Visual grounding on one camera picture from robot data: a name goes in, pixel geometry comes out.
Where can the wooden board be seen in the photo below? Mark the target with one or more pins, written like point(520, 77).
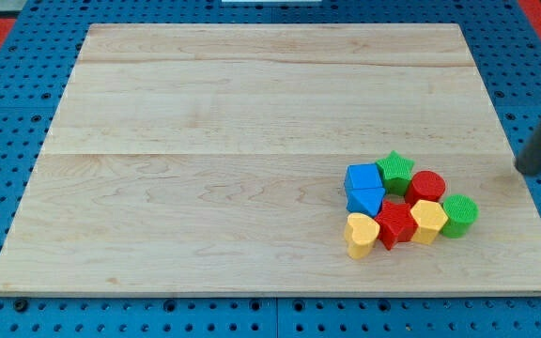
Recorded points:
point(208, 160)

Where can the blue cube block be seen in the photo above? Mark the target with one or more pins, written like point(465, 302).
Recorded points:
point(362, 176)

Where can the blue triangle block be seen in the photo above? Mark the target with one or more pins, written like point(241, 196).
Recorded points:
point(365, 201)

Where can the yellow heart block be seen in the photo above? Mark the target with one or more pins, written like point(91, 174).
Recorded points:
point(360, 234)

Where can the green star block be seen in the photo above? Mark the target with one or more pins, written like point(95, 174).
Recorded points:
point(395, 172)

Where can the red star block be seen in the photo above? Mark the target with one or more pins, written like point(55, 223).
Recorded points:
point(396, 223)

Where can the red cylinder block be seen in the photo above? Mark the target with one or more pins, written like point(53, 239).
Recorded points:
point(425, 185)

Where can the yellow hexagon block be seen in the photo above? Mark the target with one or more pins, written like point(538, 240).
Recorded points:
point(430, 218)

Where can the green cylinder block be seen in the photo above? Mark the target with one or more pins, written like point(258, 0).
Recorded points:
point(462, 212)

